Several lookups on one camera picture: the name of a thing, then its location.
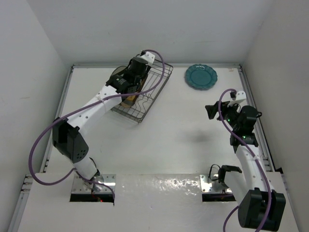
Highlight tan bird plate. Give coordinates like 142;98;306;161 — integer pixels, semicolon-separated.
121;96;136;108

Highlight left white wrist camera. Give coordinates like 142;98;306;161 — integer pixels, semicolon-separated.
140;51;155;65

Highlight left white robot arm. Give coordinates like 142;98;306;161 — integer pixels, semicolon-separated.
52;56;153;180

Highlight black wire dish rack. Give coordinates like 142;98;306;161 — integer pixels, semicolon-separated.
112;59;173;123

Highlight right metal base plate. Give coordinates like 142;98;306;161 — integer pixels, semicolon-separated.
200;174;232;194

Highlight metal base plate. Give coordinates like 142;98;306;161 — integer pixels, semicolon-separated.
200;174;232;194
71;174;115;194

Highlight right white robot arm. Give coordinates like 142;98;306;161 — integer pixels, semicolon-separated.
205;101;286;232

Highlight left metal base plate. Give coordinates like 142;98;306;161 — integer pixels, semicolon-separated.
71;174;115;194

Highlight teal scalloped plate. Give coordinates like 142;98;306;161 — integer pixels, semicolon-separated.
184;64;218;90

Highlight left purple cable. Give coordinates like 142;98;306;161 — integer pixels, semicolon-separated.
29;49;166;199

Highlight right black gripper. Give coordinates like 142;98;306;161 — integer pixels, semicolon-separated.
205;99;240;131

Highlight beige tree pattern plate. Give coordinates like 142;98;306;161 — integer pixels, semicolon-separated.
111;66;127;76

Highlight black square amber plate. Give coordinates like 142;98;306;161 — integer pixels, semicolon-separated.
126;68;150;107

